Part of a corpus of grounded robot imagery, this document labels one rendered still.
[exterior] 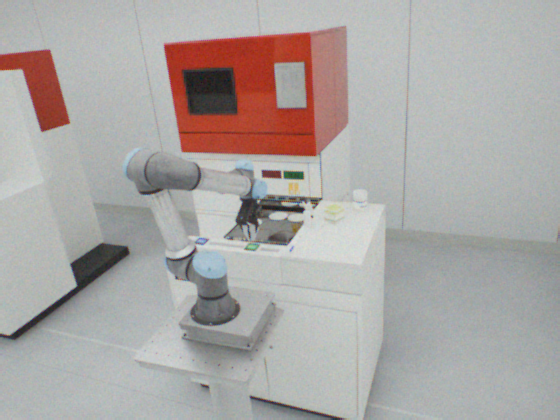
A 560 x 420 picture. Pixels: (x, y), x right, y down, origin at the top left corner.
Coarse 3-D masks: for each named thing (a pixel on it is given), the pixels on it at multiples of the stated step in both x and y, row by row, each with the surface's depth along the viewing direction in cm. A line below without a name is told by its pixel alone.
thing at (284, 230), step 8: (264, 216) 240; (264, 224) 231; (272, 224) 230; (280, 224) 229; (288, 224) 229; (296, 224) 228; (232, 232) 225; (240, 232) 224; (264, 232) 222; (272, 232) 221; (280, 232) 221; (288, 232) 220; (296, 232) 219; (272, 240) 214; (280, 240) 213; (288, 240) 212
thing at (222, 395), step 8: (208, 384) 178; (216, 384) 173; (224, 384) 172; (216, 392) 175; (224, 392) 174; (232, 392) 174; (240, 392) 177; (248, 392) 183; (216, 400) 177; (224, 400) 175; (232, 400) 176; (240, 400) 178; (248, 400) 184; (216, 408) 180; (224, 408) 177; (232, 408) 178; (240, 408) 179; (248, 408) 184; (216, 416) 183; (224, 416) 180; (232, 416) 179; (240, 416) 181; (248, 416) 185
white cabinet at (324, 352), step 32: (384, 256) 238; (192, 288) 212; (256, 288) 198; (288, 288) 191; (288, 320) 199; (320, 320) 192; (352, 320) 186; (288, 352) 207; (320, 352) 200; (352, 352) 193; (256, 384) 225; (288, 384) 217; (320, 384) 209; (352, 384) 201; (352, 416) 210
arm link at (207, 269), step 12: (204, 252) 160; (216, 252) 161; (192, 264) 158; (204, 264) 154; (216, 264) 155; (192, 276) 158; (204, 276) 154; (216, 276) 155; (204, 288) 156; (216, 288) 156; (228, 288) 162
